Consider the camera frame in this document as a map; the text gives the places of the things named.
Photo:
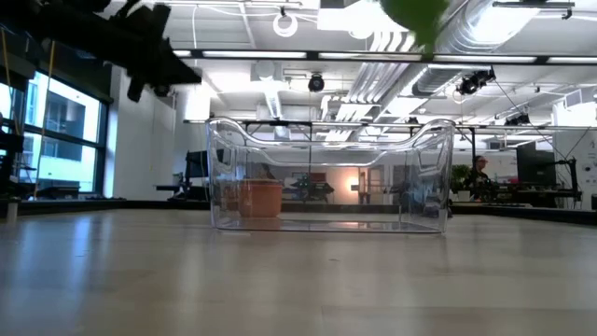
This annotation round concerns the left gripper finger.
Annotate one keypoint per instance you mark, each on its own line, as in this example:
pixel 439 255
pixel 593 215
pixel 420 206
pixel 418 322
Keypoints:
pixel 135 88
pixel 175 70

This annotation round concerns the orange measuring cup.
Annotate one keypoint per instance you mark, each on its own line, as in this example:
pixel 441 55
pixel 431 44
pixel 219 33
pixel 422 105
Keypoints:
pixel 261 198

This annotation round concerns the clear plastic basket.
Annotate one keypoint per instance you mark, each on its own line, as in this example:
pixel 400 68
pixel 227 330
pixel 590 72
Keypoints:
pixel 326 219

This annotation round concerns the green measuring cup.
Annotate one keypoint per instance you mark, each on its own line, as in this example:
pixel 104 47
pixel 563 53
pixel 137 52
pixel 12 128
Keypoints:
pixel 415 16

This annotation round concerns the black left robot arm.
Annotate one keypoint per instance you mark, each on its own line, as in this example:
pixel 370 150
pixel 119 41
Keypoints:
pixel 56 23

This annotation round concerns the large window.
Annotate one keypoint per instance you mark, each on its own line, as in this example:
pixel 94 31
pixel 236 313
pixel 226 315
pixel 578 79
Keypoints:
pixel 65 121

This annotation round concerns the green potted plant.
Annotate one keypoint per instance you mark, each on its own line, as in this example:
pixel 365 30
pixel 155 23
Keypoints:
pixel 459 175

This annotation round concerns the person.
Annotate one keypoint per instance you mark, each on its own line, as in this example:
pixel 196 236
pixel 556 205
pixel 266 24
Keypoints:
pixel 480 175

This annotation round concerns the black monitor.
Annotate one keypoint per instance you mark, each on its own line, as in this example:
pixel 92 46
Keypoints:
pixel 536 163

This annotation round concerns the distant black robot workstation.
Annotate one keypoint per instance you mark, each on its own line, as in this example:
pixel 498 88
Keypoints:
pixel 564 191

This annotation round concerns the black overhead frame beam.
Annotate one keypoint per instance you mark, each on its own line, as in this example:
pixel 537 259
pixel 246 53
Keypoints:
pixel 312 55

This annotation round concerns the black overhead camera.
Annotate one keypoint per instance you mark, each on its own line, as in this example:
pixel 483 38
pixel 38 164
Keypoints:
pixel 316 83

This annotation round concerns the white post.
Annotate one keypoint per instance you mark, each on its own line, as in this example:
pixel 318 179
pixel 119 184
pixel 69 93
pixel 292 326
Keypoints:
pixel 11 211

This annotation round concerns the silver ventilation duct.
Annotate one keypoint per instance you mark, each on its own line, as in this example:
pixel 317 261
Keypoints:
pixel 466 42

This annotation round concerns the black ceiling-hung camera rig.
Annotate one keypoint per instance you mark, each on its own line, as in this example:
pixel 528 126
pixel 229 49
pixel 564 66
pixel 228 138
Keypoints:
pixel 473 83

